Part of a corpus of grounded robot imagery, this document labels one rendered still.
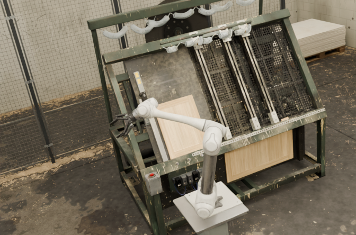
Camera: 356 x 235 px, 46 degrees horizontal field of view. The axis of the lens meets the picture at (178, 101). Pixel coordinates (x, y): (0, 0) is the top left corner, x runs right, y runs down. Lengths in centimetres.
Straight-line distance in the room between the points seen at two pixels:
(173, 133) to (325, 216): 184
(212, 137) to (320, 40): 620
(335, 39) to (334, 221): 524
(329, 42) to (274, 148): 456
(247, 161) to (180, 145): 97
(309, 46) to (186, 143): 509
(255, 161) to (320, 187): 82
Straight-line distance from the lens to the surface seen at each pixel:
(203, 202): 343
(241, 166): 490
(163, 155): 420
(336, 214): 489
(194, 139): 432
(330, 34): 919
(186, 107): 436
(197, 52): 450
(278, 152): 512
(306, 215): 484
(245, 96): 455
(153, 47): 436
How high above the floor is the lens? 308
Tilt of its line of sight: 24 degrees down
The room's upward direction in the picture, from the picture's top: 9 degrees counter-clockwise
